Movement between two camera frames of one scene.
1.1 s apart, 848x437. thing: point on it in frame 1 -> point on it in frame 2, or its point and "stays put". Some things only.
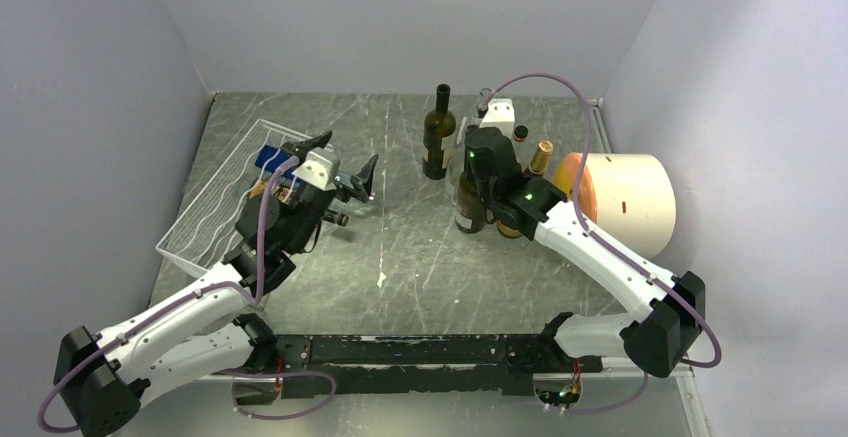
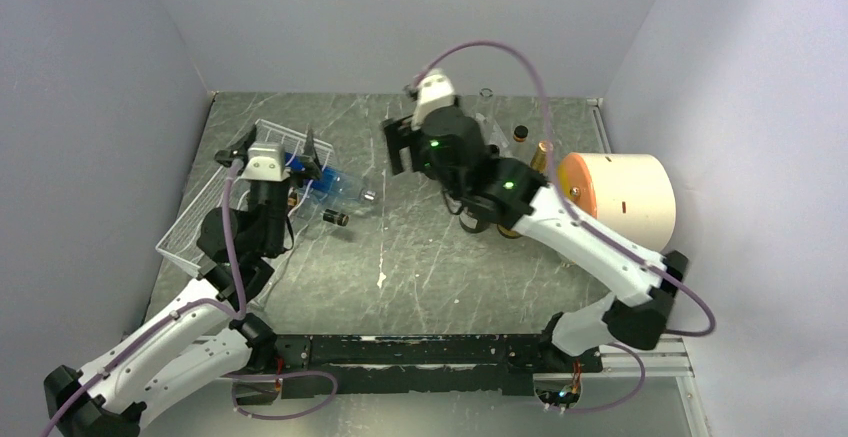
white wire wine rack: x=202 y=235 stays put
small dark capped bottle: x=336 y=217 stays put
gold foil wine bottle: x=536 y=169 stays put
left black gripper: x=360 y=183 -> x=223 y=156
